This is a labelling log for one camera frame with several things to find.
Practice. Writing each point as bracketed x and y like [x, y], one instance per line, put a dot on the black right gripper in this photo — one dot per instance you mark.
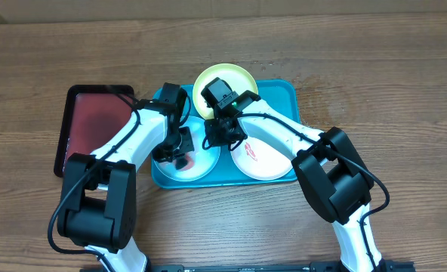
[211, 130]

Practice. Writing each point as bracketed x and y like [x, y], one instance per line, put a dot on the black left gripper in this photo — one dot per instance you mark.
[184, 146]

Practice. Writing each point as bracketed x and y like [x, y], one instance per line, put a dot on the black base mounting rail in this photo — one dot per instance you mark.
[316, 266]

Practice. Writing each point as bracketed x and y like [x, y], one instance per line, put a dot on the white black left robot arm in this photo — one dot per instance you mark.
[98, 206]

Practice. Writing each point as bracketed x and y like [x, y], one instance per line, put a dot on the light blue plastic plate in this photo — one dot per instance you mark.
[205, 160]

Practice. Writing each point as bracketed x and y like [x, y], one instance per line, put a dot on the yellow-green plastic plate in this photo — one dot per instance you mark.
[239, 80]

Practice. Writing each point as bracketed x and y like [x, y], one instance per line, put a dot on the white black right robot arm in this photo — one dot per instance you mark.
[334, 179]

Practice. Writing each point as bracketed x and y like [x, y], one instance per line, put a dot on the teal plastic serving tray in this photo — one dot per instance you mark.
[281, 96]

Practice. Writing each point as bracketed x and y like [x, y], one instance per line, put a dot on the black red-lined sponge tray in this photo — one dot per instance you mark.
[92, 115]

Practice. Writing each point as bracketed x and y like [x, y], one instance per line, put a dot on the pink white plastic plate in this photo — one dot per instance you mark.
[259, 161]

